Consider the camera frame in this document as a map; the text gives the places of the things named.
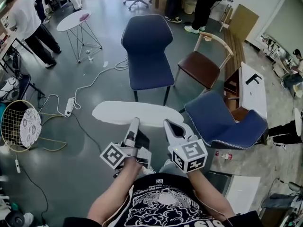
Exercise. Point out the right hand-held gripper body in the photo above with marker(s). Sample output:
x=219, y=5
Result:
x=189, y=156

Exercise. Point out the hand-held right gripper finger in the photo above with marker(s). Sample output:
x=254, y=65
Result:
x=169, y=131
x=188, y=132

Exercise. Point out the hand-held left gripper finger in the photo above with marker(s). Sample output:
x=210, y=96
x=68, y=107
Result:
x=134, y=126

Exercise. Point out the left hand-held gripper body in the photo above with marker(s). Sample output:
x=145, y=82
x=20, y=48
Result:
x=132, y=148

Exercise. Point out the blue upholstered chair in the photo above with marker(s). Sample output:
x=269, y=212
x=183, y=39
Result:
x=213, y=122
x=148, y=55

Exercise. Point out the person's right forearm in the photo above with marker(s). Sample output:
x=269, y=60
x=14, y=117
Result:
x=208, y=197

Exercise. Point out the person's left forearm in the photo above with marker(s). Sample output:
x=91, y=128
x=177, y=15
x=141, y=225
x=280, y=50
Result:
x=113, y=193

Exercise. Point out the overturned blue upholstered chair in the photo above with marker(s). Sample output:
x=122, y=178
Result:
x=213, y=122

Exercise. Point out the wooden chair with brown seat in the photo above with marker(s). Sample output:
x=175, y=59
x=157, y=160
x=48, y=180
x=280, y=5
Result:
x=198, y=67

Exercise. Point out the white lace round cushion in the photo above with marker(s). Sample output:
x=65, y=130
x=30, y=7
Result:
x=30, y=128

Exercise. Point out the person's right shoe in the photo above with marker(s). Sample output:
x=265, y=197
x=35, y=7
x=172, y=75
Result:
x=166, y=165

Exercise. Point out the person's shoe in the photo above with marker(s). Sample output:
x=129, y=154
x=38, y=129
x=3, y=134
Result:
x=166, y=165
x=147, y=170

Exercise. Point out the person's left shoe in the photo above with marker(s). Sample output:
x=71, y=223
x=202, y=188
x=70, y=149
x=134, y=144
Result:
x=147, y=170

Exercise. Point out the red and white bottle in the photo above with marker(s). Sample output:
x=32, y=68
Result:
x=226, y=156

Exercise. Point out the black panel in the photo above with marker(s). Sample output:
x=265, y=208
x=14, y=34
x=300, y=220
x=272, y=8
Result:
x=219, y=182

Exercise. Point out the person's black printed shirt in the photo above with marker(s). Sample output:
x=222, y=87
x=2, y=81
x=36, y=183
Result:
x=165, y=202

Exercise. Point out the white board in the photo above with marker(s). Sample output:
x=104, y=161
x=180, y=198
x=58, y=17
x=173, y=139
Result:
x=242, y=190

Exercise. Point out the dark wooden stool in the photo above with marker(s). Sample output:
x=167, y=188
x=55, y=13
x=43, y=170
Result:
x=233, y=84

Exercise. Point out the white power strip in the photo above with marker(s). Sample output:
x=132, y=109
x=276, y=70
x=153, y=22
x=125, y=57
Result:
x=69, y=106

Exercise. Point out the white paper scrap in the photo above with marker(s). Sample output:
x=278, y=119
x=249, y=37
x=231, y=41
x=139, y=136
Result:
x=105, y=64

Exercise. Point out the white bench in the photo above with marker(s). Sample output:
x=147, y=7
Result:
x=254, y=96

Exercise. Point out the clear plastic bottle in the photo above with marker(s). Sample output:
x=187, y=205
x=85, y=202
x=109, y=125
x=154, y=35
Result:
x=89, y=55

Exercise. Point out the wooden slatted bench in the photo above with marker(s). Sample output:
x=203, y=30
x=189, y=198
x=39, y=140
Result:
x=234, y=51

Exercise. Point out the black tripod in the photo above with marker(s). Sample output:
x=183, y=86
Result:
x=35, y=89

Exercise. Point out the small white adapter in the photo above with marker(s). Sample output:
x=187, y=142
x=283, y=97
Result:
x=17, y=166

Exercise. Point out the pink cloth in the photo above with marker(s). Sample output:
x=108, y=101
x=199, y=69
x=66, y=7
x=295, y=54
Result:
x=84, y=17

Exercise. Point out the brown cardboard sheet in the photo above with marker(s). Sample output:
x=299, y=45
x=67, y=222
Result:
x=243, y=22

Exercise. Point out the white waste bin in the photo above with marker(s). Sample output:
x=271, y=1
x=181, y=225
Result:
x=189, y=9

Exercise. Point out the black bracket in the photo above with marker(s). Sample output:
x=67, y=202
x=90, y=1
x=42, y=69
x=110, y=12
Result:
x=254, y=77

